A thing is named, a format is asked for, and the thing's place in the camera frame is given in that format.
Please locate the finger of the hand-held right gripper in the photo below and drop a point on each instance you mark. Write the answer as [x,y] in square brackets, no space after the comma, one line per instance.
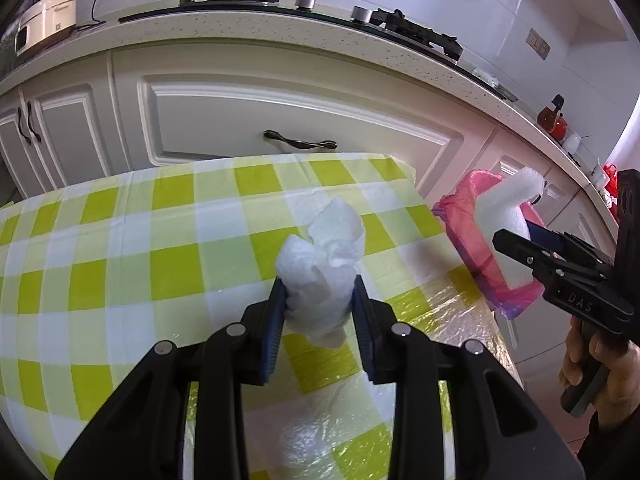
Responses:
[522,252]
[545,235]

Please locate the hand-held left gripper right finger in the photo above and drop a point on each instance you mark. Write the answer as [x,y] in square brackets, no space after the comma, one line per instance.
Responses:
[362,332]

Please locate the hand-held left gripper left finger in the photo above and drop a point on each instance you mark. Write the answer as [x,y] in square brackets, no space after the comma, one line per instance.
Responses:
[274,332]

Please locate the white foam piece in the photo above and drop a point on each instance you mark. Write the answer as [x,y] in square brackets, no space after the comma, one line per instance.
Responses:
[500,215]

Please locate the pink bag-lined trash bin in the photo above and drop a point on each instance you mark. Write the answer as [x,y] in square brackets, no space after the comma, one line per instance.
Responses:
[462,230]

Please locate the white paper tissue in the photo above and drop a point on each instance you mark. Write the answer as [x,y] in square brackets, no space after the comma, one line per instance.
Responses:
[320,280]

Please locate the person's right hand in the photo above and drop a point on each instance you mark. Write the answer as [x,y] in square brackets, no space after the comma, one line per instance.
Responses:
[622,380]

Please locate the cream cabinet door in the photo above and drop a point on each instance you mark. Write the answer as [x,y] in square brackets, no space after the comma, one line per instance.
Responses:
[75,135]
[15,160]
[510,165]
[562,205]

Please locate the white mug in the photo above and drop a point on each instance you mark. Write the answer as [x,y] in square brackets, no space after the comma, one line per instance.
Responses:
[599,175]

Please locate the red plastic bag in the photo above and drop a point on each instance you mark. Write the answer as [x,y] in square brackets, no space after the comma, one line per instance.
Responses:
[611,180]

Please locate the white jar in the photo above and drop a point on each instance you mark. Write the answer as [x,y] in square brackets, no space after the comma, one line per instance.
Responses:
[573,143]

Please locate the red kettle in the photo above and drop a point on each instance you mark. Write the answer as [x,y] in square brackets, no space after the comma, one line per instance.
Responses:
[560,127]

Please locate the small metal tray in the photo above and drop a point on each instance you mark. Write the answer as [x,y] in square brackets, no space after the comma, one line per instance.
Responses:
[507,94]

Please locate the white rag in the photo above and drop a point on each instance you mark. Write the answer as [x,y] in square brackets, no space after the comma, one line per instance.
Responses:
[486,76]

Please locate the green checked tablecloth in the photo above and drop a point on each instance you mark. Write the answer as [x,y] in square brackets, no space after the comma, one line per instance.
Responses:
[125,240]

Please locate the cream drawer front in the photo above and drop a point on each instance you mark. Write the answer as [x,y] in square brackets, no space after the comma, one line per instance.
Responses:
[225,110]

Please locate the silver stove knob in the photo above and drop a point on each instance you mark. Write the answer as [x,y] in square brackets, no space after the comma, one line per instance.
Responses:
[361,15]
[305,2]

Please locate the black glass gas stove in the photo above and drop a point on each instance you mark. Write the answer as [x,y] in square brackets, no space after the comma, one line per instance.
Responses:
[335,13]

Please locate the white rice cooker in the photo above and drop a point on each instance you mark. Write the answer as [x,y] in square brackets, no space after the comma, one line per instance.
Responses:
[45,22]

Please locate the wall socket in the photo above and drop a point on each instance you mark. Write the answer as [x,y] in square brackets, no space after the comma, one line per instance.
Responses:
[539,43]

